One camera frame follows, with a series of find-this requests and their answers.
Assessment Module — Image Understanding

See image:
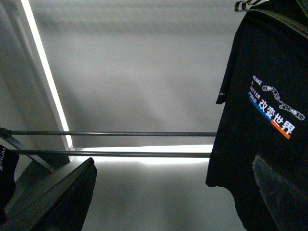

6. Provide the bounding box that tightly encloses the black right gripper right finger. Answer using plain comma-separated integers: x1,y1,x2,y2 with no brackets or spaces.
253,155,308,231

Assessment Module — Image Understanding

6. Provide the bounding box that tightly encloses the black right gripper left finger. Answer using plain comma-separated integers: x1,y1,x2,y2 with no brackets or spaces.
0,158,97,231

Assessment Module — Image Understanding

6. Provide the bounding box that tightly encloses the black printed t-shirt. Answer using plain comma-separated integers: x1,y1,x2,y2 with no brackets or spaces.
205,0,308,231

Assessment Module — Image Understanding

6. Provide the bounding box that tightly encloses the metal clothes hanger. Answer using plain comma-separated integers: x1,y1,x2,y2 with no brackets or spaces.
234,0,308,39

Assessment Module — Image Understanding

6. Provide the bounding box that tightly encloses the lower metal rack rod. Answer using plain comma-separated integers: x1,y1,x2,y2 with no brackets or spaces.
12,150,211,158

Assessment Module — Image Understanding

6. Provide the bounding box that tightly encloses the metal rack rod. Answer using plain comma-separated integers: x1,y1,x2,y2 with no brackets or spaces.
0,128,217,137
12,150,211,158

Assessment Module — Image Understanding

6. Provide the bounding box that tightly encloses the black garment with white lettering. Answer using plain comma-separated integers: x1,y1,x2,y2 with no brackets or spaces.
0,145,19,224

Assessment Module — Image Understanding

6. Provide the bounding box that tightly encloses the upper metal rack rod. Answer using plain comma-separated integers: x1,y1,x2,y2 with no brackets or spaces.
0,128,217,137

